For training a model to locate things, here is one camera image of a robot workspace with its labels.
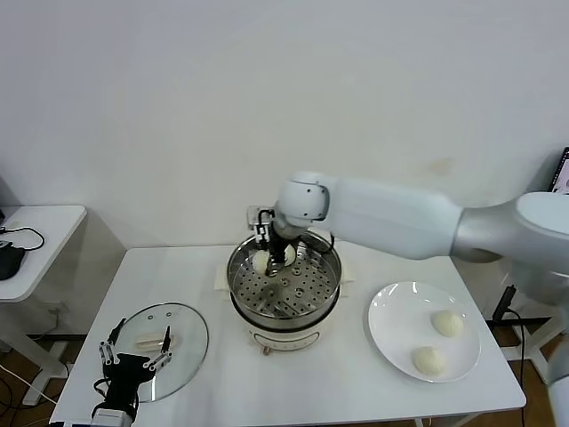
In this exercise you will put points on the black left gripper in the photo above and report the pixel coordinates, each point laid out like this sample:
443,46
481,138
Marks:
126,376

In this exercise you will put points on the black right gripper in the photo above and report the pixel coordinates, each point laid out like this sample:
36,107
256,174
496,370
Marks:
279,247

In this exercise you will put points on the white steamed baozi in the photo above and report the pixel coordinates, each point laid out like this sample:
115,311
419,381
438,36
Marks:
259,262
429,361
290,255
447,323

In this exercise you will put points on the round glass lid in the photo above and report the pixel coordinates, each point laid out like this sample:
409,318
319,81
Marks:
186,324

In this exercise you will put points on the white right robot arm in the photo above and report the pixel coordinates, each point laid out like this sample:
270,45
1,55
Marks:
400,222

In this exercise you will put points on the stainless steel steamer basket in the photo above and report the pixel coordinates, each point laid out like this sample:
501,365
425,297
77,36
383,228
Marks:
306,284

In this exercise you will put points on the cream electric cooker base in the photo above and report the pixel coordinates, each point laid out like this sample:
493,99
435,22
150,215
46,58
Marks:
289,333

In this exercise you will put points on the large white plate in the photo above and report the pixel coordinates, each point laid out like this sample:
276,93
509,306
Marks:
400,320

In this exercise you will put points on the white side table with pouch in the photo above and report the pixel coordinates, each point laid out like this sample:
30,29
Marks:
44,249

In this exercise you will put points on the black flat bar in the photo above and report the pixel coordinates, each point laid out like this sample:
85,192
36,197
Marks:
535,321

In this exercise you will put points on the open grey laptop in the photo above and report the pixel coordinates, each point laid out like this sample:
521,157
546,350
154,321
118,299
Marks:
563,173

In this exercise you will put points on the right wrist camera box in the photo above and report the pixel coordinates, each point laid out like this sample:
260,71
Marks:
258,222

